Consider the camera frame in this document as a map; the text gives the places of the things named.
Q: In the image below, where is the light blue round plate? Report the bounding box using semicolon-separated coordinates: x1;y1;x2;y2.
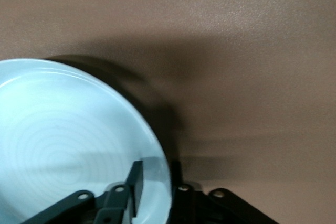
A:
0;58;173;224

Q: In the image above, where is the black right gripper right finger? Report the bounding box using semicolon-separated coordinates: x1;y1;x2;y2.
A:
170;160;279;224

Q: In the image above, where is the brown paper table cover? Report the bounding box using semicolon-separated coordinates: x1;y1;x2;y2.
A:
0;0;336;224

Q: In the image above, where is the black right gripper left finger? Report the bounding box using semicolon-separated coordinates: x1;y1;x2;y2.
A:
26;159;144;224

